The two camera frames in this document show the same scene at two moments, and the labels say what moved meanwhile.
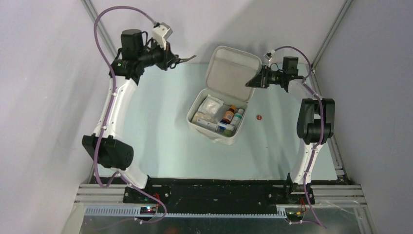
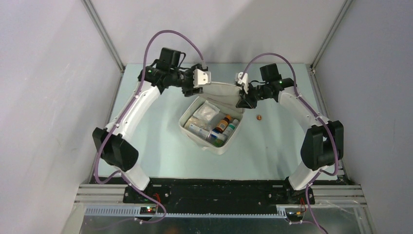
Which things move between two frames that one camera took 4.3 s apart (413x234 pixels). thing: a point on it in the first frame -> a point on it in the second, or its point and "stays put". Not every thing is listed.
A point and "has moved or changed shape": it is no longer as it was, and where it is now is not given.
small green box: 228,132 -> 218,143
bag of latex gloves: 203,116 -> 199,122
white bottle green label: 237,117 -> 231,127
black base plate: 218,193 stays put
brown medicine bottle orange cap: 229,115 -> 223,124
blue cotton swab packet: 206,124 -> 202,133
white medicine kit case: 219,111 has moved or changed shape
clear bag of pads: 211,105 has moved or changed shape
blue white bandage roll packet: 225,126 -> 215,134
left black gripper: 168,56 -> 190,91
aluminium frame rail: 344,193 stays put
